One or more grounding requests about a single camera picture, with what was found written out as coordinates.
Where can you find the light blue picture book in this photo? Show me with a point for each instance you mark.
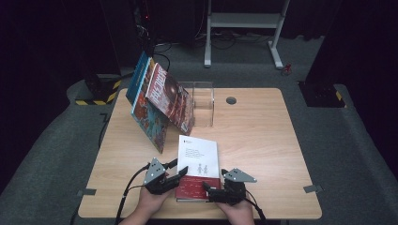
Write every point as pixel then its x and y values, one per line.
pixel 150 125

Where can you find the grey tape piece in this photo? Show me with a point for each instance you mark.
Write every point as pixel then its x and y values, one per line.
pixel 312 188
pixel 86 192

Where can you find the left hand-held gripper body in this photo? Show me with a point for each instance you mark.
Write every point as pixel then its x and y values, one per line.
pixel 156 181

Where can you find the white metal desk frame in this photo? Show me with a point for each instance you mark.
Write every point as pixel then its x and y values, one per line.
pixel 244 20

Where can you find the dark blue picture book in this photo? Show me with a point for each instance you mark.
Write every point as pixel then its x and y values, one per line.
pixel 136 81

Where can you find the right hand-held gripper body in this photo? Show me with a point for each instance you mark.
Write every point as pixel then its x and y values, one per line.
pixel 233 192

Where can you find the small red object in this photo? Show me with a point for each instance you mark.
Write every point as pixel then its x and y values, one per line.
pixel 287 69

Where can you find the black stand with striped base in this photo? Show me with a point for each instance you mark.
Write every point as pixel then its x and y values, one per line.
pixel 97 101
pixel 322 97

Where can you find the person's left hand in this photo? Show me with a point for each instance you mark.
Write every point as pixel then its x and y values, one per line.
pixel 151 203

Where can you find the white and red book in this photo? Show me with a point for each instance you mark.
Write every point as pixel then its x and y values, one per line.
pixel 197 150

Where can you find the person's right hand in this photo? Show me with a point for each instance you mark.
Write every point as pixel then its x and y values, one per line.
pixel 241 215

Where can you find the clear acrylic book rack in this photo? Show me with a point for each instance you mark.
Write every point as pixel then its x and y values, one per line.
pixel 205 106

